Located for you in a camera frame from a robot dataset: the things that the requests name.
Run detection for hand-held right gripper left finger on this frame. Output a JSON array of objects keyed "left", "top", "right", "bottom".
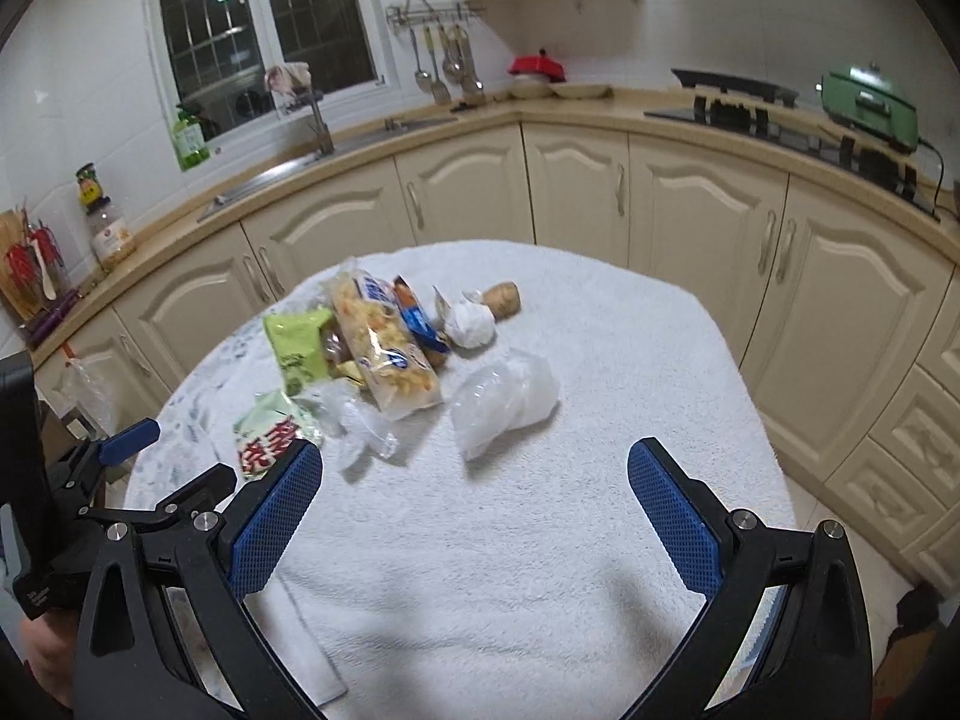
[{"left": 73, "top": 437, "right": 331, "bottom": 720}]

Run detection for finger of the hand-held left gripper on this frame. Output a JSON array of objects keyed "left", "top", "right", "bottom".
[
  {"left": 90, "top": 463, "right": 239, "bottom": 533},
  {"left": 71, "top": 420, "right": 161, "bottom": 494}
]

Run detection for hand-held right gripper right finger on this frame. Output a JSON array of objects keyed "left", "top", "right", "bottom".
[{"left": 619, "top": 437, "right": 875, "bottom": 720}]

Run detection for green white red-print packet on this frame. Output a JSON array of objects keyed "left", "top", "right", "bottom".
[{"left": 234, "top": 388, "right": 325, "bottom": 482}]

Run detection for clear plastic wrap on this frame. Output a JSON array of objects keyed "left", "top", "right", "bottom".
[{"left": 311, "top": 382, "right": 398, "bottom": 475}]

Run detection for green snack packet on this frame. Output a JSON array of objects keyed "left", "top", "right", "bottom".
[{"left": 262, "top": 310, "right": 336, "bottom": 396}]

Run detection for yellow brown snack wrapper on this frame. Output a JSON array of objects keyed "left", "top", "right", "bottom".
[{"left": 321, "top": 315, "right": 366, "bottom": 385}]

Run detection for clear bag of yellow snacks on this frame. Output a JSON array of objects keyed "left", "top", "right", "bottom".
[{"left": 319, "top": 259, "right": 443, "bottom": 421}]

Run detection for clear plastic bag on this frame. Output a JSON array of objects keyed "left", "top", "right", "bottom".
[
  {"left": 56, "top": 356, "right": 113, "bottom": 436},
  {"left": 450, "top": 349, "right": 562, "bottom": 462}
]

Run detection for blue snack wrapper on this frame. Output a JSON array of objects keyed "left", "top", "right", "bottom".
[{"left": 394, "top": 275, "right": 451, "bottom": 368}]

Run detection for white tissue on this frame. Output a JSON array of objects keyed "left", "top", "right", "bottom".
[{"left": 433, "top": 286, "right": 497, "bottom": 350}]

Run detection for person's left hand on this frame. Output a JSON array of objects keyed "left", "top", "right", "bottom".
[{"left": 21, "top": 615, "right": 77, "bottom": 717}]

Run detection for hanging clear plastic bag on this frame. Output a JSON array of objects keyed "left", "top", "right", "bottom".
[{"left": 56, "top": 356, "right": 113, "bottom": 436}]

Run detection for purple tray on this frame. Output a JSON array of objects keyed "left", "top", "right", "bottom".
[{"left": 22, "top": 289, "right": 80, "bottom": 338}]

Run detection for white towel table cover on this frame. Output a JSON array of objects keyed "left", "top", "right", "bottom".
[{"left": 124, "top": 240, "right": 797, "bottom": 720}]

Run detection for white plastic spoon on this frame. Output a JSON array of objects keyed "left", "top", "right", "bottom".
[{"left": 34, "top": 240, "right": 58, "bottom": 299}]

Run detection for utensil holder with red utensils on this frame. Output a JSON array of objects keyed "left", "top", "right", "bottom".
[{"left": 4, "top": 217, "right": 76, "bottom": 316}]

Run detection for clear jar with white lid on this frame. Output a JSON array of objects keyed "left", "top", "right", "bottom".
[{"left": 86, "top": 199, "right": 137, "bottom": 271}]

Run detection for wooden cutting board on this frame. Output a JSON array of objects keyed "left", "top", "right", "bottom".
[{"left": 0, "top": 206, "right": 38, "bottom": 331}]

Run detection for yellow label condiment bottle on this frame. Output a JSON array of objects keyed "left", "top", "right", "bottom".
[{"left": 75, "top": 163, "right": 106, "bottom": 211}]

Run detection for small brown potato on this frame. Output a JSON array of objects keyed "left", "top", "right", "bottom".
[{"left": 480, "top": 281, "right": 522, "bottom": 320}]

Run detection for steel kitchen sink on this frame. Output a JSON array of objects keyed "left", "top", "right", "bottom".
[{"left": 196, "top": 114, "right": 460, "bottom": 224}]

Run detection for cream kitchen base cabinets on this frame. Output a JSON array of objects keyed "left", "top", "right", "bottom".
[{"left": 34, "top": 86, "right": 960, "bottom": 593}]

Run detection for green dish soap bottle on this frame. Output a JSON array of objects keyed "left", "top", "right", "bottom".
[{"left": 171, "top": 103, "right": 211, "bottom": 172}]

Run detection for metal kitchen faucet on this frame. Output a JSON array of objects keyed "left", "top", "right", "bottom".
[{"left": 292, "top": 86, "right": 335, "bottom": 158}]

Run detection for cloth draped on faucet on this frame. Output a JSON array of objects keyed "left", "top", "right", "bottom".
[{"left": 264, "top": 61, "right": 312, "bottom": 117}]

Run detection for black gas stove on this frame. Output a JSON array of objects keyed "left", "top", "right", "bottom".
[{"left": 643, "top": 94, "right": 942, "bottom": 222}]

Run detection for black flat griddle pan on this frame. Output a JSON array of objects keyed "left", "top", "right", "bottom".
[{"left": 671, "top": 67, "right": 800, "bottom": 107}]

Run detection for green electric cooker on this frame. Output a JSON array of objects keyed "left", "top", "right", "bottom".
[{"left": 816, "top": 64, "right": 921, "bottom": 153}]

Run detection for hanging slotted spatula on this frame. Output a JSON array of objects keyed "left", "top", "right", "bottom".
[{"left": 429, "top": 26, "right": 452, "bottom": 106}]

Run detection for dark kitchen window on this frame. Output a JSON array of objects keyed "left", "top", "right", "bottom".
[{"left": 142, "top": 0, "right": 395, "bottom": 140}]

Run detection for hanging metal ladle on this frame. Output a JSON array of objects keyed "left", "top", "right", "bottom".
[
  {"left": 411, "top": 26, "right": 433, "bottom": 91},
  {"left": 456, "top": 22, "right": 487, "bottom": 97}
]

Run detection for red pot lid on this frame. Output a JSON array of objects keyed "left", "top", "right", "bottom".
[{"left": 508, "top": 49, "right": 569, "bottom": 83}]

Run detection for black power cable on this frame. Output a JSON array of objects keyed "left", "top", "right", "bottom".
[{"left": 916, "top": 136, "right": 947, "bottom": 215}]

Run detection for metal wall utensil rack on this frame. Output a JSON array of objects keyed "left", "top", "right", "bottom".
[{"left": 386, "top": 0, "right": 487, "bottom": 35}]

